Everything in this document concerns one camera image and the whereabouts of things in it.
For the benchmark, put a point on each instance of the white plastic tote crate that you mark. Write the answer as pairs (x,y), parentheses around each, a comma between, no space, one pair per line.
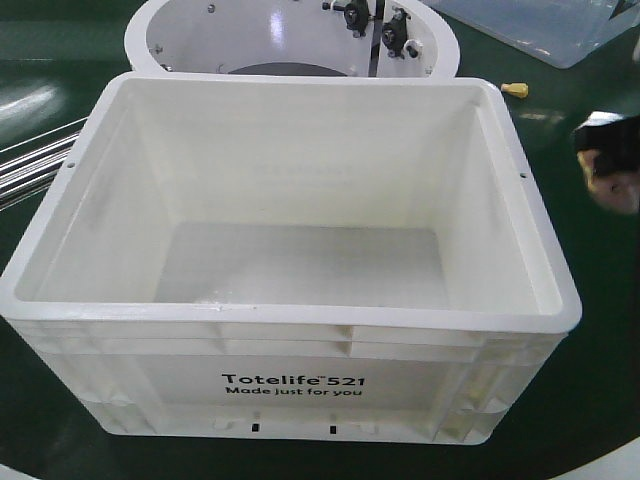
(349,259)

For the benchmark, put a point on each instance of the clear plastic storage box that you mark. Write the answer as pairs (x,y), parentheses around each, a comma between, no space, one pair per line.
(559,33)

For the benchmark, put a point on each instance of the white round conveyor hub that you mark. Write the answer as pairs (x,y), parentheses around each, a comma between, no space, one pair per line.
(387,39)

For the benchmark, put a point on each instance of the small yellow toy piece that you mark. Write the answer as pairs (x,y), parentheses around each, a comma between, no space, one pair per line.
(517,90)

